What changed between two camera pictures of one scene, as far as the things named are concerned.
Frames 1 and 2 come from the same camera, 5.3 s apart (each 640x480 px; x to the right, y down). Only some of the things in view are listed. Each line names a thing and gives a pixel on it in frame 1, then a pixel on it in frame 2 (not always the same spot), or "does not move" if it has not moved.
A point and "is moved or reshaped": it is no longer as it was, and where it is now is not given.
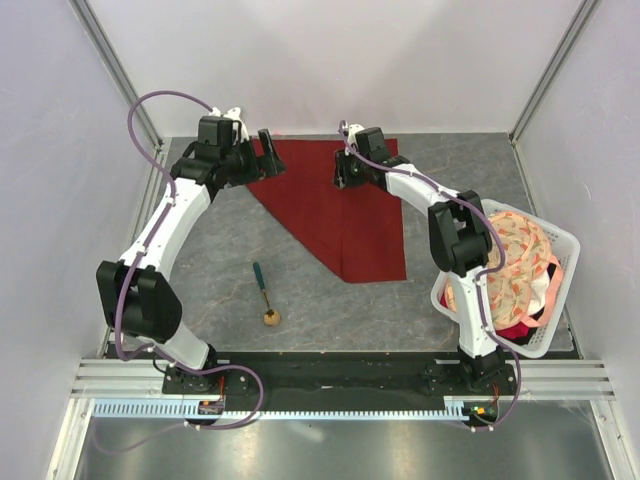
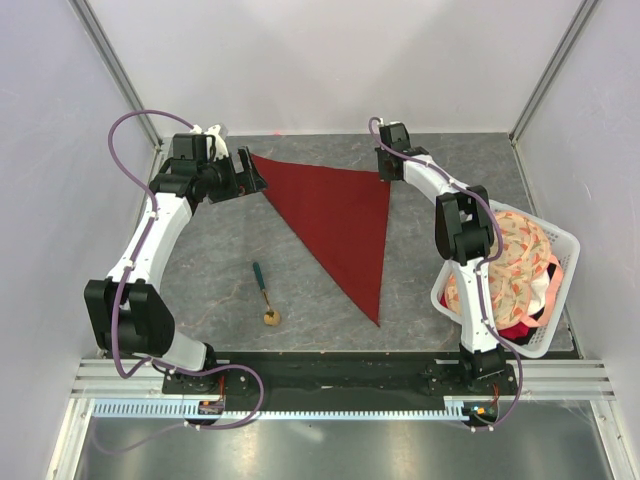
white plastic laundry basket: (537, 345) does not move
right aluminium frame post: (585, 11) does not move
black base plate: (476, 372) does not move
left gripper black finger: (273, 164) -> (252, 180)
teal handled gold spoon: (271, 317) does not move
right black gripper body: (357, 176) -> (384, 175)
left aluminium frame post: (85, 11) does not move
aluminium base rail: (104, 379) does not move
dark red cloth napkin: (357, 231) is moved or reshaped
